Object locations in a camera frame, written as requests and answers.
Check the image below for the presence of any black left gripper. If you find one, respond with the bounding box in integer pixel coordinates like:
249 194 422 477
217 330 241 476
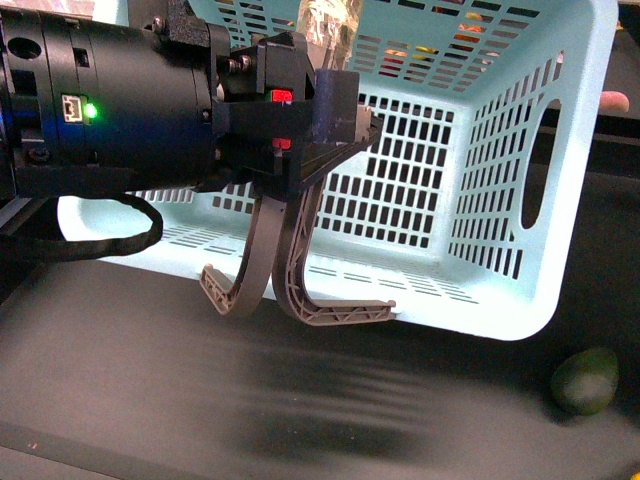
164 1 380 317

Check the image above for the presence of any grey curved left gripper finger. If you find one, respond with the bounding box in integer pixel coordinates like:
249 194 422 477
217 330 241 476
271 172 397 327

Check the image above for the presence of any light blue plastic basket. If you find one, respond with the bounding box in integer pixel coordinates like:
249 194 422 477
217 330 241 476
56 0 621 343

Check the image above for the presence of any foil wrapped tube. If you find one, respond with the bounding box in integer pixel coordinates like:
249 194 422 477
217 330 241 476
296 0 364 70

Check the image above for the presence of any green avocado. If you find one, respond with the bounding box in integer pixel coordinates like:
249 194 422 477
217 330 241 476
551 348 619 416

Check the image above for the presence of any black braided cable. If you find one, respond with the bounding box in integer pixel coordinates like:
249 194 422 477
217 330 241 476
0 192 165 264

